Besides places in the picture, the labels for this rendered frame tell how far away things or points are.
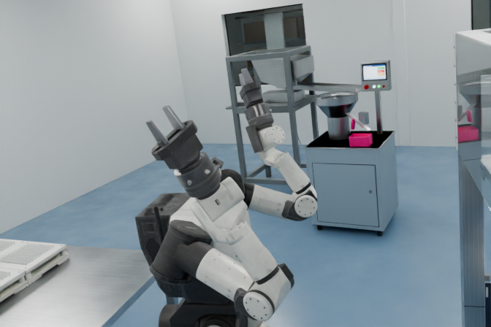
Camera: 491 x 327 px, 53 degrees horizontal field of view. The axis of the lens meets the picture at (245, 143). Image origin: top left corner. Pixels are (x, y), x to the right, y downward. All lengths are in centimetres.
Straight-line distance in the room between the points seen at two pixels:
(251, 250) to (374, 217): 304
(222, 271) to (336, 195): 298
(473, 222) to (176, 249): 88
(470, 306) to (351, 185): 247
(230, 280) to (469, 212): 76
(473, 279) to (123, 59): 594
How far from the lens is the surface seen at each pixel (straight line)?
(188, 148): 111
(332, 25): 678
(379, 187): 406
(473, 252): 169
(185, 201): 158
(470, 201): 162
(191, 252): 131
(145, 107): 732
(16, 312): 219
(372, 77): 425
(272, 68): 502
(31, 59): 605
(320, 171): 416
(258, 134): 170
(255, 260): 118
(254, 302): 122
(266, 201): 172
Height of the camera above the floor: 184
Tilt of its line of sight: 14 degrees down
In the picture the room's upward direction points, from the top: 7 degrees counter-clockwise
